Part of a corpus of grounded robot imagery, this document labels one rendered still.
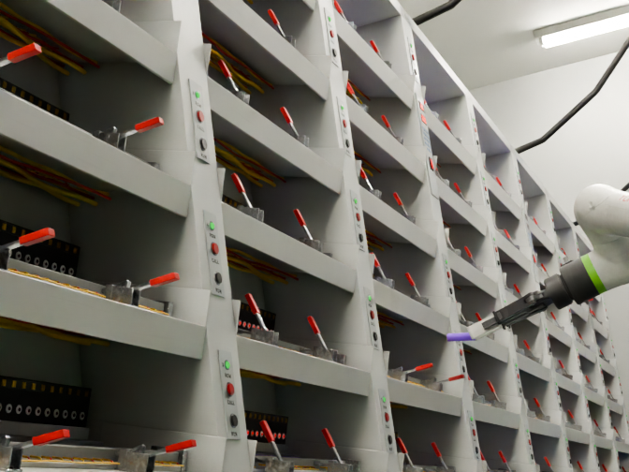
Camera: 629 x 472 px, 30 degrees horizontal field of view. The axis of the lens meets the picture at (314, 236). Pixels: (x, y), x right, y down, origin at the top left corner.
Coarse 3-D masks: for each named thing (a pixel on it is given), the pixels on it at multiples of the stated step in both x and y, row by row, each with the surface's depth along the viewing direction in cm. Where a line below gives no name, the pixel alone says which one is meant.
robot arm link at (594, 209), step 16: (592, 192) 248; (608, 192) 245; (624, 192) 242; (576, 208) 251; (592, 208) 246; (608, 208) 241; (624, 208) 235; (592, 224) 247; (608, 224) 241; (624, 224) 235; (592, 240) 252; (608, 240) 250
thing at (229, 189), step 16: (224, 80) 238; (240, 176) 236; (224, 192) 226; (240, 272) 225; (240, 288) 223; (256, 288) 231; (256, 304) 230; (80, 368) 165; (256, 384) 221; (272, 384) 229; (256, 400) 220; (272, 400) 227
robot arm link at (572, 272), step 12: (564, 264) 259; (576, 264) 256; (564, 276) 256; (576, 276) 254; (588, 276) 254; (564, 288) 256; (576, 288) 254; (588, 288) 254; (576, 300) 256; (588, 300) 257
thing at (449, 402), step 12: (384, 360) 232; (396, 384) 237; (408, 384) 245; (444, 384) 288; (456, 384) 287; (396, 396) 238; (408, 396) 245; (420, 396) 254; (432, 396) 262; (444, 396) 271; (456, 396) 281; (432, 408) 263; (444, 408) 271; (456, 408) 281
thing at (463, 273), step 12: (456, 252) 320; (468, 252) 346; (456, 264) 315; (468, 264) 326; (456, 276) 347; (468, 276) 327; (480, 276) 340; (492, 276) 361; (480, 288) 343; (492, 288) 354
